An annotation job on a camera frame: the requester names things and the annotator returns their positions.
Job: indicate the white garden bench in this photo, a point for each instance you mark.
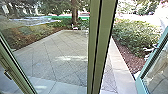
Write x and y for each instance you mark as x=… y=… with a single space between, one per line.
x=80 y=29

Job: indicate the large garden tree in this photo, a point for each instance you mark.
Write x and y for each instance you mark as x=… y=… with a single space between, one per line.
x=74 y=11

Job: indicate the green garden bush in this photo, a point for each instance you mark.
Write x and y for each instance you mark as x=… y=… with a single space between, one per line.
x=135 y=35

